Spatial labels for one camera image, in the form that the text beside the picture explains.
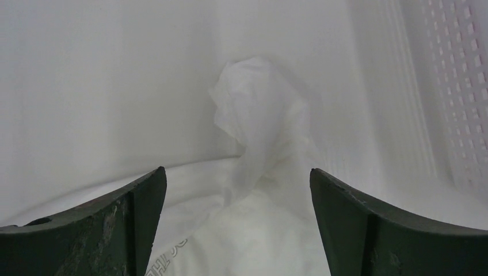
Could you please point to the white plastic basket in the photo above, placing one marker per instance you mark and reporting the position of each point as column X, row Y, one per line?
column 448, row 40

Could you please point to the white printed t-shirt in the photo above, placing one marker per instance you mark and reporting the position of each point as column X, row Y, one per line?
column 237, row 145

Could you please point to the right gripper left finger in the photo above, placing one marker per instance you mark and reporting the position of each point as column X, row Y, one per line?
column 109, row 235

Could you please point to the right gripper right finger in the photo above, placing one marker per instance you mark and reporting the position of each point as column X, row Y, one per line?
column 363, row 235

